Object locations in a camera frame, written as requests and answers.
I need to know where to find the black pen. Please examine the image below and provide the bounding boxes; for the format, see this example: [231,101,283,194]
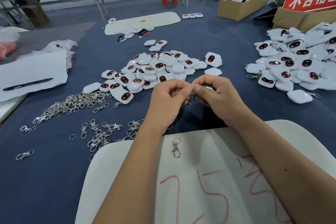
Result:
[2,78,54,91]

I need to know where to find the person's right hand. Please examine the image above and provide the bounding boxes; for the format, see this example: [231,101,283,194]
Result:
[191,75,254,130]

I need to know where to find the white plastic bag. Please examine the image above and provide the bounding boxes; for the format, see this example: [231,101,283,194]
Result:
[0,27,28,42]

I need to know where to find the white foam board red marks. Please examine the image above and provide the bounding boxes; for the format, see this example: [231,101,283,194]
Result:
[75,120,336,224]

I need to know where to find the white paper sheet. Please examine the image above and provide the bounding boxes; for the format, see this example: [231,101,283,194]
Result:
[0,50,69,102]

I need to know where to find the orange bag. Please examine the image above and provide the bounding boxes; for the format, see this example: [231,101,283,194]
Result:
[0,41,18,62]

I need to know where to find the person's right forearm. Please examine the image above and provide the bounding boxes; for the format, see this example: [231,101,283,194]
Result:
[233,116,336,224]

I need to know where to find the flat brown cardboard box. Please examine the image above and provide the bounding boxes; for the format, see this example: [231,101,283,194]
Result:
[272,7,336,33]

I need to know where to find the person's left forearm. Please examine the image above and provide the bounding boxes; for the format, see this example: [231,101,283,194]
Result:
[93,127,176,224]

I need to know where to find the person's left hand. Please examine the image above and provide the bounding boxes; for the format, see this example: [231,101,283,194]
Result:
[143,79,194,135]

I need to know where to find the long white foam board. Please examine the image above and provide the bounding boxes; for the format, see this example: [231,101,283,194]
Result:
[104,12,181,36]

